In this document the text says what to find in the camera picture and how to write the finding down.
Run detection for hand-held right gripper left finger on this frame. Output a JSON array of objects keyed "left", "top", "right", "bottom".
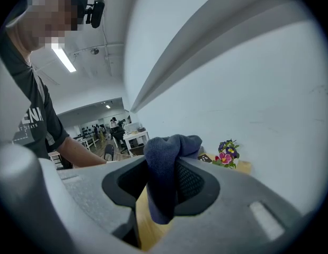
[{"left": 57, "top": 155, "right": 148, "bottom": 249}]

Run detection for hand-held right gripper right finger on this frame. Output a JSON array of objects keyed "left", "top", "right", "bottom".
[{"left": 153, "top": 156, "right": 313, "bottom": 254}]

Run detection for dark blue cloth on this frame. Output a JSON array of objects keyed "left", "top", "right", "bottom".
[{"left": 143, "top": 134, "right": 203, "bottom": 225}]

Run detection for person's left forearm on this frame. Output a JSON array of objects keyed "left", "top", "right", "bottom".
[{"left": 57, "top": 136, "right": 108, "bottom": 168}]

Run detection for black folding chair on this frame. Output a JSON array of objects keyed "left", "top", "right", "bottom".
[{"left": 104, "top": 144, "right": 115, "bottom": 162}]

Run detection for colourful flowers in small pot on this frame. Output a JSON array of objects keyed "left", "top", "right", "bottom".
[{"left": 212, "top": 139, "right": 241, "bottom": 170}]

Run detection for long white table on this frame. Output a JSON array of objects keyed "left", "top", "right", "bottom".
[{"left": 73, "top": 136, "right": 100, "bottom": 152}]

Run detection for black office chair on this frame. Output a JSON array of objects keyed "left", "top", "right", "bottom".
[{"left": 110, "top": 127, "right": 128, "bottom": 153}]

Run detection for white side table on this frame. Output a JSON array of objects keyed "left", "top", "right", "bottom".
[{"left": 123, "top": 130, "right": 150, "bottom": 157}]

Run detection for white perforated board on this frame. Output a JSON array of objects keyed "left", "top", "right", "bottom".
[{"left": 123, "top": 122, "right": 141, "bottom": 135}]

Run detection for person's black printed t-shirt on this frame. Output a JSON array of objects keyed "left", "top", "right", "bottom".
[{"left": 0, "top": 28, "right": 70, "bottom": 160}]

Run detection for long ceiling light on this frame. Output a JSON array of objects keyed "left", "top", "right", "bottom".
[{"left": 51, "top": 43, "right": 77, "bottom": 74}]

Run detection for person's head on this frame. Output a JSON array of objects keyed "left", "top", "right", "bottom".
[{"left": 6, "top": 0, "right": 88, "bottom": 54}]

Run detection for black head-mounted camera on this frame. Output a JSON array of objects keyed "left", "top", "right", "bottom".
[{"left": 85, "top": 0, "right": 106, "bottom": 29}]

